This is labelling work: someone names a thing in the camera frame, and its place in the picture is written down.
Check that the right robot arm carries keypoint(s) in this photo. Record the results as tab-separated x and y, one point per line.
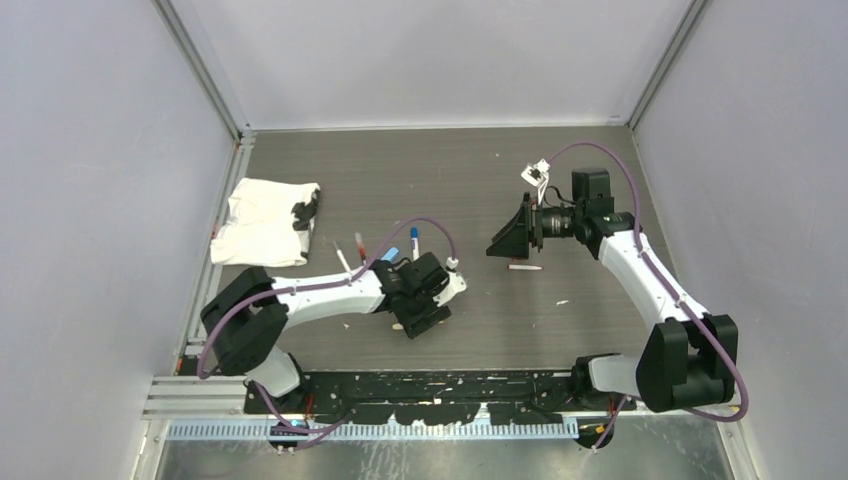
689	357

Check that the white marker blue tip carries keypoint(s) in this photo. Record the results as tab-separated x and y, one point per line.
342	258

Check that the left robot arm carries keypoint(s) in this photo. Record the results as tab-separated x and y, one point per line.
245	319

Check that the white pen red tip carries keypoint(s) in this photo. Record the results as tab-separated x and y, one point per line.
523	267

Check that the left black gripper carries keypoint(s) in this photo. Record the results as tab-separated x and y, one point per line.
414	325

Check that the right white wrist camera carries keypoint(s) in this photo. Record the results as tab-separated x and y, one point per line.
537	175

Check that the white marker with blue cap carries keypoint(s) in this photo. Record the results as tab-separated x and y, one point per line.
415	245

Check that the red black pen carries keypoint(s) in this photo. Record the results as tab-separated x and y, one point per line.
361	247

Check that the white stained cloth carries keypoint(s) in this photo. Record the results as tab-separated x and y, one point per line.
268	224

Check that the blue pen cap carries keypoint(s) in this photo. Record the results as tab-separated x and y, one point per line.
390	255

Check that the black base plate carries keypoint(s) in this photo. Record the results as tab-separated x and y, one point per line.
434	397

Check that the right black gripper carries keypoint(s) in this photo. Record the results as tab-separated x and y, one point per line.
526	227

